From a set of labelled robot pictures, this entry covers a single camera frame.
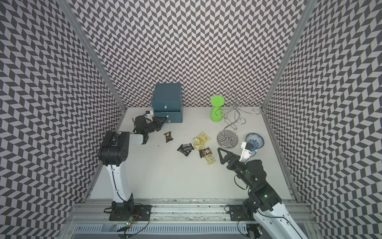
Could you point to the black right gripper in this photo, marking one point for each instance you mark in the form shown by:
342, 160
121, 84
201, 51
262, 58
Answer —
233, 161

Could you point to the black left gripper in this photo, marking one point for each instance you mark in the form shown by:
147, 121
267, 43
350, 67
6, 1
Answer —
157, 121

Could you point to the dark teal drawer box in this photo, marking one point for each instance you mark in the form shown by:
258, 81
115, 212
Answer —
167, 101

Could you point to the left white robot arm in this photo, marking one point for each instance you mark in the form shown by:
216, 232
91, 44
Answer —
114, 151

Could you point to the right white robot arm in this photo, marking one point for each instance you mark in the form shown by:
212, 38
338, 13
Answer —
263, 204

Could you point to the pale yellow cookie packet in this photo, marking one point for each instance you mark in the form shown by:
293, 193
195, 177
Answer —
209, 159

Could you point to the lone black cookie packet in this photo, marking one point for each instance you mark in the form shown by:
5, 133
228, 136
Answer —
168, 136

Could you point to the black cookie packet centre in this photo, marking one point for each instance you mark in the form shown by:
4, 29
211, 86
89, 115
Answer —
204, 152

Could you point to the yellow cookie packet top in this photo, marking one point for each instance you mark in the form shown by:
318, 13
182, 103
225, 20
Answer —
203, 138

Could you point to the yellow cookie packet middle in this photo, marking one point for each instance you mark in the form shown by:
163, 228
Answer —
198, 143

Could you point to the blue floral ceramic bowl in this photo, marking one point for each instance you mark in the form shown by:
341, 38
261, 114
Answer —
255, 139

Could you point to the black cookie packet barcode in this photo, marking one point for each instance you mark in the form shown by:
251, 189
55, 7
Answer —
186, 149

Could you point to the green plastic goblet cup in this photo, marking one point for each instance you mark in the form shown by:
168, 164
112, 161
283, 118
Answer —
217, 114

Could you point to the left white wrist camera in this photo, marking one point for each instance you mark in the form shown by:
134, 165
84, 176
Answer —
149, 114

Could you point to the chrome wire hook stand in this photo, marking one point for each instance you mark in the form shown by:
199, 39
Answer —
228, 138

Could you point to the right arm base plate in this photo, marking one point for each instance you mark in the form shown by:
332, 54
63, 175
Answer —
238, 212

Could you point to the aluminium front rail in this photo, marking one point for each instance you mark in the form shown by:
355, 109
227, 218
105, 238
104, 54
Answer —
167, 217

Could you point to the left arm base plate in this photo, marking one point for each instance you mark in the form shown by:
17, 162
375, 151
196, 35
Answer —
122, 212

